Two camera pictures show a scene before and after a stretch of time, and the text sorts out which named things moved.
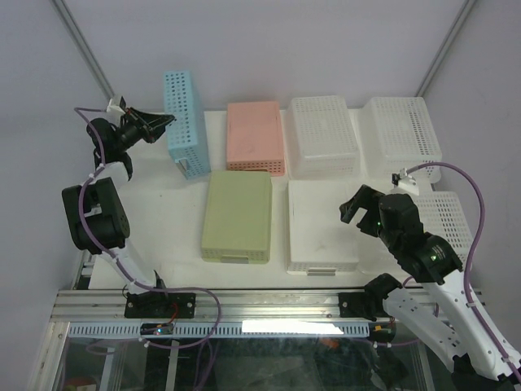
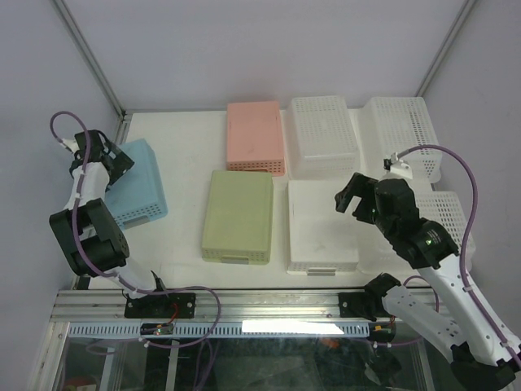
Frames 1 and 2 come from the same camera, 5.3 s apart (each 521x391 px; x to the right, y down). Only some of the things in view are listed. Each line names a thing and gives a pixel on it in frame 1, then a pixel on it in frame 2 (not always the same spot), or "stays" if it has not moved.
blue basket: [186, 135] to [137, 196]
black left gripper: [144, 121] to [121, 162]
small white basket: [321, 236] stays
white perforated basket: [321, 140] stays
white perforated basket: [398, 133] stays
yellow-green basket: [238, 224] stays
